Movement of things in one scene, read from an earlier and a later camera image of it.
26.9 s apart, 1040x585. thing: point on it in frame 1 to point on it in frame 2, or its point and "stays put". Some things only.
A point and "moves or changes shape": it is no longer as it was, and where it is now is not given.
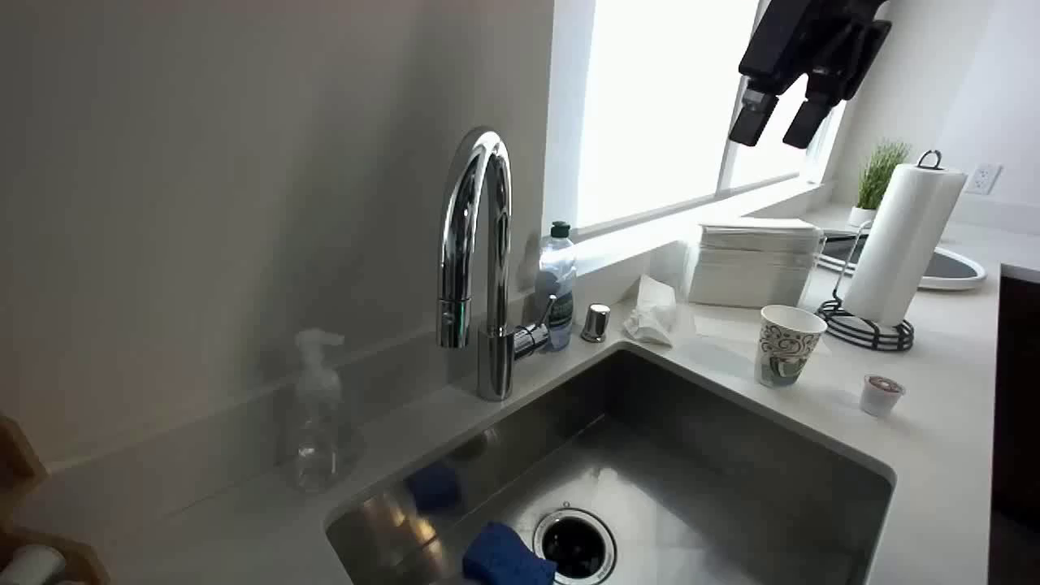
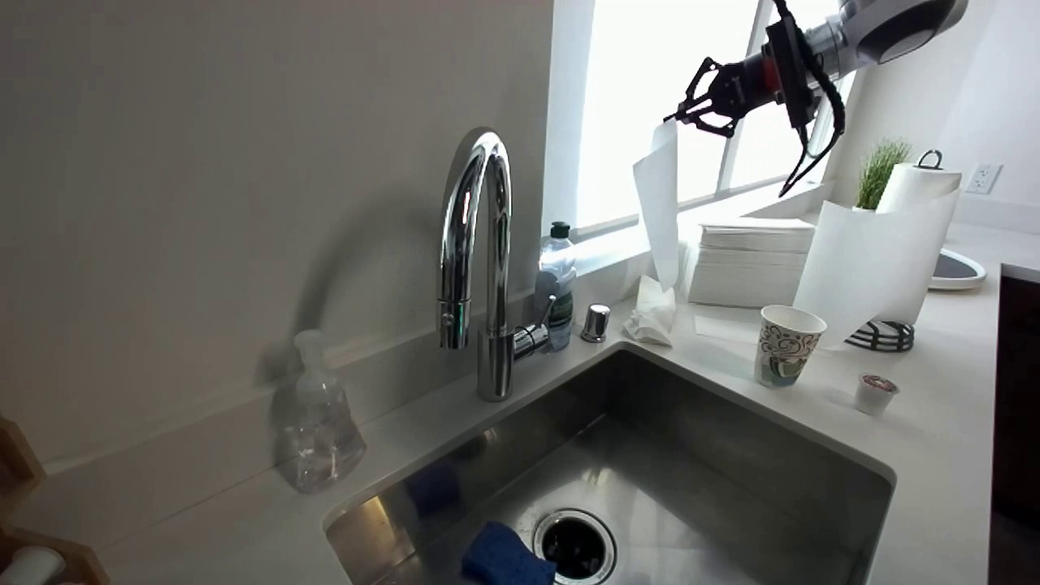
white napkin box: x=755 y=266 stays put
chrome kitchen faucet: x=479 y=269 stays put
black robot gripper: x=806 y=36 to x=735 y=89
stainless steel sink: x=634 y=469 stays put
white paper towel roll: x=905 y=242 moves or changes shape
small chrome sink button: x=596 y=324 stays put
